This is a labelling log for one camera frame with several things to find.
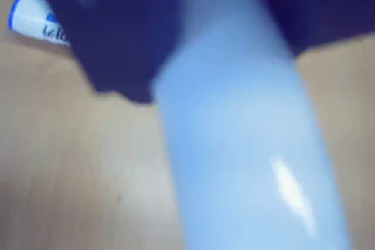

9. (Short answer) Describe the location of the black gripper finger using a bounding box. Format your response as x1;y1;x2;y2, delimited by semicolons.
30;0;191;107
253;0;375;57

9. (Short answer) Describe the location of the red and white marker pen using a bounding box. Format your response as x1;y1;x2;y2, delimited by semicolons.
152;0;354;250

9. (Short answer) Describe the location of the blue and white marker pen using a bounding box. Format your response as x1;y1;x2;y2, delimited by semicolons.
8;0;71;47

